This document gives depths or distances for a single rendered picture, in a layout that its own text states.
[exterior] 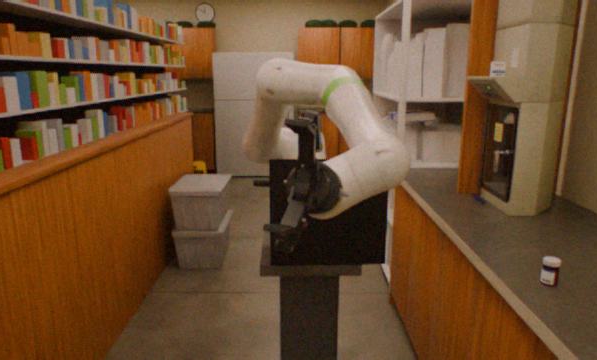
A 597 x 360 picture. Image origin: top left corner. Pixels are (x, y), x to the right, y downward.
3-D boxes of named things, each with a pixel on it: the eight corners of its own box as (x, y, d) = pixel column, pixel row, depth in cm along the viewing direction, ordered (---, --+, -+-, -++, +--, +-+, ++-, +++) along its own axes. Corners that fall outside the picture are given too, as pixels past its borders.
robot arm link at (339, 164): (313, 227, 98) (292, 180, 100) (367, 202, 97) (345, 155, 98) (302, 229, 85) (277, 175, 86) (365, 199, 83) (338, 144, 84)
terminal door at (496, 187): (481, 186, 224) (489, 102, 214) (508, 203, 194) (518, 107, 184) (479, 186, 224) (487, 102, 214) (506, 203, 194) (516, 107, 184)
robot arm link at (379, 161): (336, 132, 121) (318, 96, 115) (376, 112, 119) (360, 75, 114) (372, 211, 90) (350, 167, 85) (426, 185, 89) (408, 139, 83)
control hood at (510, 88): (489, 98, 214) (491, 76, 212) (521, 102, 183) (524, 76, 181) (464, 98, 215) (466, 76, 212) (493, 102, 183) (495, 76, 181)
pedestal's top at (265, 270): (259, 276, 146) (259, 264, 145) (264, 241, 177) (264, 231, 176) (361, 275, 147) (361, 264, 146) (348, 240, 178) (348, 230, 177)
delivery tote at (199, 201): (233, 209, 416) (232, 173, 408) (223, 232, 358) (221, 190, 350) (187, 209, 416) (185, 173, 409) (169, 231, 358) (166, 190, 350)
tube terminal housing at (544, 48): (530, 196, 226) (551, 30, 207) (567, 216, 194) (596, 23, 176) (480, 196, 226) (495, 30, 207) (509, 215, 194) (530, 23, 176)
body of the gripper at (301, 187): (338, 166, 78) (332, 159, 69) (328, 215, 78) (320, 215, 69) (295, 158, 80) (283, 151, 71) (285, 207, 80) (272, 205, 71)
